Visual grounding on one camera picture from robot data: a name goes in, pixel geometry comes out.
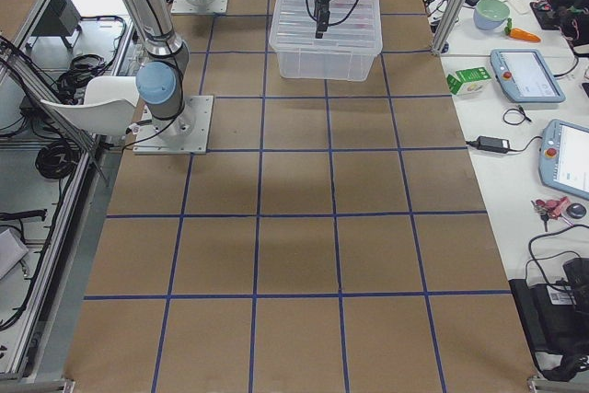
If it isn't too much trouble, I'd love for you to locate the red key bunch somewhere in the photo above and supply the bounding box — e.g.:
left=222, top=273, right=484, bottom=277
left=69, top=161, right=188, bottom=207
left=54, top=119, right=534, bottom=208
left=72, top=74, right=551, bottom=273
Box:
left=531, top=197, right=572, bottom=232

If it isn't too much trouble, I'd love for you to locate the clear plastic storage box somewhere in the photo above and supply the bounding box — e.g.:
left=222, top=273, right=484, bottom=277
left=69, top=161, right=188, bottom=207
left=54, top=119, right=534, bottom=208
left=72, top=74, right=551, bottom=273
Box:
left=270, top=0, right=383, bottom=81

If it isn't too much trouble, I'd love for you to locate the toy carrot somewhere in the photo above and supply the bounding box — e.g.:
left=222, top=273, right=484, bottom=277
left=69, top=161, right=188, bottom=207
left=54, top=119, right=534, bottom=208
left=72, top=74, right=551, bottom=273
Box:
left=504, top=18, right=542, bottom=43

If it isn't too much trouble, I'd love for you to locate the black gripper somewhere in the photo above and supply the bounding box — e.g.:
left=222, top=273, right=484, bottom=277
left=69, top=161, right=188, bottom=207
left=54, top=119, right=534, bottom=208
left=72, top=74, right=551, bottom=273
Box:
left=314, top=0, right=330, bottom=39

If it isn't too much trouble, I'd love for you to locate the near teach pendant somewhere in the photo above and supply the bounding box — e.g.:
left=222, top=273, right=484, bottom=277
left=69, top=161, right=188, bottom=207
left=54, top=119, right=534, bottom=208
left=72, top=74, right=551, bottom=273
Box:
left=538, top=119, right=588, bottom=200

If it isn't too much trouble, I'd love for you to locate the teach pendant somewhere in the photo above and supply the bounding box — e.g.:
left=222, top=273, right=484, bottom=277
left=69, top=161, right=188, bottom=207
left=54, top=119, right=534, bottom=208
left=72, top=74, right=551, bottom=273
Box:
left=490, top=49, right=566, bottom=105
left=538, top=119, right=588, bottom=200

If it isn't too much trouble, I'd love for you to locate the black power adapter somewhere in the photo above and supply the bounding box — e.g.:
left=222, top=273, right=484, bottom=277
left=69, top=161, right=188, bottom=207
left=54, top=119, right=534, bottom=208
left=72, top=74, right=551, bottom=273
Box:
left=466, top=135, right=511, bottom=154

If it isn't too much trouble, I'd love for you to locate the black laptop bag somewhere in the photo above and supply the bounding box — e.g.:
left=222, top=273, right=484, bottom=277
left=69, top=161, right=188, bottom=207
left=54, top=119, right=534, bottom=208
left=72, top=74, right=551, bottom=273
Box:
left=509, top=258, right=588, bottom=382

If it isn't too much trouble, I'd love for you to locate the green white carton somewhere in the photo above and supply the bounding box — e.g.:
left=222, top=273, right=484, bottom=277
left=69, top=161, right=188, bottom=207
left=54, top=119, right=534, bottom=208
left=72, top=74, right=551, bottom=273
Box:
left=446, top=66, right=491, bottom=96

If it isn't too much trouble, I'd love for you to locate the clear plastic box lid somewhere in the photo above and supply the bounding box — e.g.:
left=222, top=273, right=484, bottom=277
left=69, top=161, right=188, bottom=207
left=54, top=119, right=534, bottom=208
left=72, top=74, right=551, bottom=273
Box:
left=268, top=0, right=385, bottom=54

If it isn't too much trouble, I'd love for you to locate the black coiled cable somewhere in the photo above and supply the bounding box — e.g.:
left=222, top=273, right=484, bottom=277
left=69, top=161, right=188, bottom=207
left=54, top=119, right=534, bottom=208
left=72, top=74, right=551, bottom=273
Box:
left=35, top=140, right=77, bottom=180

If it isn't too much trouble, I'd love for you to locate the green bowl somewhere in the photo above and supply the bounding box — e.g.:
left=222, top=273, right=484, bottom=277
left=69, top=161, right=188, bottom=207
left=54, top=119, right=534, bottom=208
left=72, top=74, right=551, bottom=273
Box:
left=473, top=0, right=510, bottom=30

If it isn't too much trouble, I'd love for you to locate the white plastic chair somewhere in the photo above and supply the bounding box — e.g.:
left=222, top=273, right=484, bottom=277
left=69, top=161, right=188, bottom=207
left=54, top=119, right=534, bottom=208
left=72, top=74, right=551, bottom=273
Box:
left=40, top=76, right=139, bottom=136

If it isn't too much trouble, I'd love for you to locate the far teach pendant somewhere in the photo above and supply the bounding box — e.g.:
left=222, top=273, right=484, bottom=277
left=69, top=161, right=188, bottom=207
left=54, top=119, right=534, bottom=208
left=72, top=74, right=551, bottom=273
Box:
left=490, top=49, right=566, bottom=105

